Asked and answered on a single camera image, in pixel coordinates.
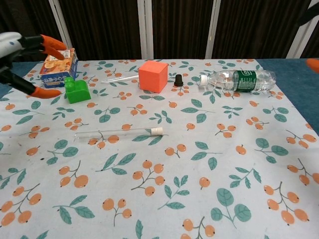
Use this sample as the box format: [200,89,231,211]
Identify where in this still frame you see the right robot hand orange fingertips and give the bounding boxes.
[298,0,319,74]

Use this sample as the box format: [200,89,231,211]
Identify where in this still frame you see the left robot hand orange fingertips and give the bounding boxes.
[0,31,68,99]

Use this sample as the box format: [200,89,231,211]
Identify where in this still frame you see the clear glass test tube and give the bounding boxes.
[74,127,154,143]

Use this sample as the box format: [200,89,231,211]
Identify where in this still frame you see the clear glass pipette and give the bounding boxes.
[101,74,139,84]

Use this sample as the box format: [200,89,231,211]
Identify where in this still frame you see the orange snack carton box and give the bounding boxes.
[39,48,79,89]

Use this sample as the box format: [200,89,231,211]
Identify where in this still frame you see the green toy building brick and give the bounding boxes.
[64,77,92,104]

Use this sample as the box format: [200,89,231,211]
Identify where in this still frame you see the clear green-label water bottle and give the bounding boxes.
[198,69,278,94]

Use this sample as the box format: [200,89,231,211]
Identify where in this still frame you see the dark pleated curtain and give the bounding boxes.
[0,0,319,66]

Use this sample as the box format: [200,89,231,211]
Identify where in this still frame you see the orange foam cube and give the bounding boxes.
[138,60,168,94]

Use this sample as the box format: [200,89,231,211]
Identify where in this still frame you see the floral orange fruit tablecloth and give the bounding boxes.
[0,59,319,239]

